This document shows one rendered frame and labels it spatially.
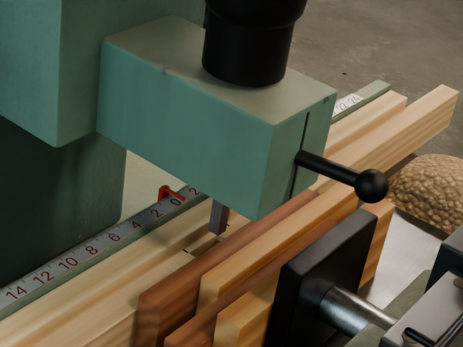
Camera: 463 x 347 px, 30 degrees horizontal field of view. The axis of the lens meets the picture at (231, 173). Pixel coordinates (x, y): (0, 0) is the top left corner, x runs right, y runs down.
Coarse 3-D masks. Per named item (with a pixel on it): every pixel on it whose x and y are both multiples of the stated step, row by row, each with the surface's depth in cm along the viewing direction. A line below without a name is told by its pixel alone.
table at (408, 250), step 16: (400, 224) 71; (416, 224) 72; (400, 240) 70; (416, 240) 70; (432, 240) 70; (384, 256) 67; (400, 256) 68; (416, 256) 68; (432, 256) 68; (384, 272) 66; (400, 272) 66; (416, 272) 66; (368, 288) 64; (384, 288) 64; (400, 288) 64; (384, 304) 63; (336, 336) 59
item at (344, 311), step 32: (352, 224) 54; (320, 256) 51; (352, 256) 54; (288, 288) 50; (320, 288) 52; (352, 288) 57; (288, 320) 51; (320, 320) 55; (352, 320) 52; (384, 320) 52
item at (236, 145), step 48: (144, 48) 54; (192, 48) 54; (144, 96) 53; (192, 96) 51; (240, 96) 50; (288, 96) 51; (336, 96) 53; (144, 144) 55; (192, 144) 52; (240, 144) 50; (288, 144) 50; (240, 192) 51; (288, 192) 53
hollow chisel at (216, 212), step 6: (216, 204) 57; (222, 204) 57; (216, 210) 58; (222, 210) 57; (228, 210) 58; (210, 216) 58; (216, 216) 58; (222, 216) 58; (210, 222) 58; (216, 222) 58; (222, 222) 58; (210, 228) 59; (216, 228) 58; (222, 228) 58; (216, 234) 58
